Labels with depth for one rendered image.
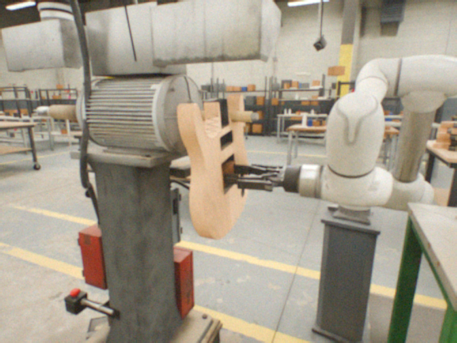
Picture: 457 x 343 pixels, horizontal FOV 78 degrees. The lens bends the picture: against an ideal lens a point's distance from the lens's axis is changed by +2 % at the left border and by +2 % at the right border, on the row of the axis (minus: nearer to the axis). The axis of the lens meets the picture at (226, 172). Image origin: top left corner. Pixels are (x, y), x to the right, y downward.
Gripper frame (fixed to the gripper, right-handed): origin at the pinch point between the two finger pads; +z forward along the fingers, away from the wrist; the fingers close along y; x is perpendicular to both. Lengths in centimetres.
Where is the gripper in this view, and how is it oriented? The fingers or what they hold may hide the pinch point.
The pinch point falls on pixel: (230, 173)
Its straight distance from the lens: 83.5
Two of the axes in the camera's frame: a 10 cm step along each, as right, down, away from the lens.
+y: 3.9, -3.7, 8.4
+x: -0.7, -9.2, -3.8
